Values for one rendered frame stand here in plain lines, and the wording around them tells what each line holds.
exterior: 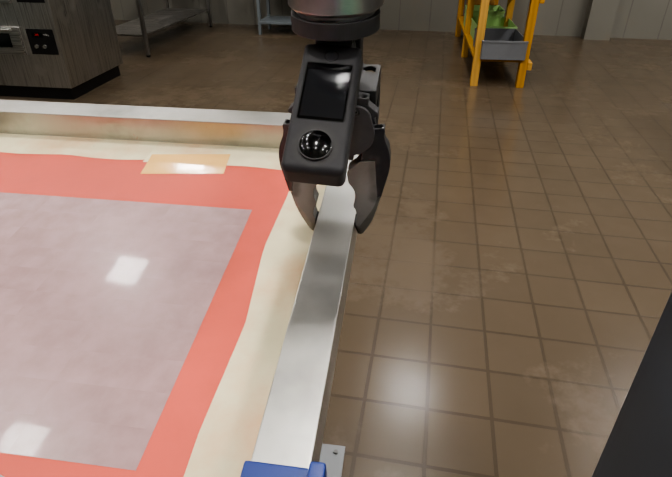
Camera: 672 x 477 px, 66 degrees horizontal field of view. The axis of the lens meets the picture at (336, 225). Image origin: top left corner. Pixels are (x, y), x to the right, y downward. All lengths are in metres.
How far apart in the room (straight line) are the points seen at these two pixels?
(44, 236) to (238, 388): 0.30
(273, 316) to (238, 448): 0.12
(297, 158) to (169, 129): 0.39
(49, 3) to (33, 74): 0.63
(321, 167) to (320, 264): 0.12
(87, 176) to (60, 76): 4.20
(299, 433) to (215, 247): 0.25
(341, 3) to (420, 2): 6.94
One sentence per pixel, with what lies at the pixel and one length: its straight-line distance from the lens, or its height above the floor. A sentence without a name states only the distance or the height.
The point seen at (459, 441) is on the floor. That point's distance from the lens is 1.70.
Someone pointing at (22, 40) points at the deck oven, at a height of 0.48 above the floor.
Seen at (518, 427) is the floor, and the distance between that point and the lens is 1.78.
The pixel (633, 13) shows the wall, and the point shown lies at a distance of 7.70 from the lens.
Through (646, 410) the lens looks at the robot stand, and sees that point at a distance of 0.76.
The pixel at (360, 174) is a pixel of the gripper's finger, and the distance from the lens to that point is 0.47.
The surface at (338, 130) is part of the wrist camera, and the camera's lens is 0.38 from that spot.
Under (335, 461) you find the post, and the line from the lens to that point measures 1.62.
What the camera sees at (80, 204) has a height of 1.06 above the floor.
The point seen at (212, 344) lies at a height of 1.04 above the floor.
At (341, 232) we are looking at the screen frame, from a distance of 0.49.
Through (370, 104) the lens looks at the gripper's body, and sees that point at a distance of 0.44.
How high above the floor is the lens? 1.35
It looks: 31 degrees down
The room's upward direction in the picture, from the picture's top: straight up
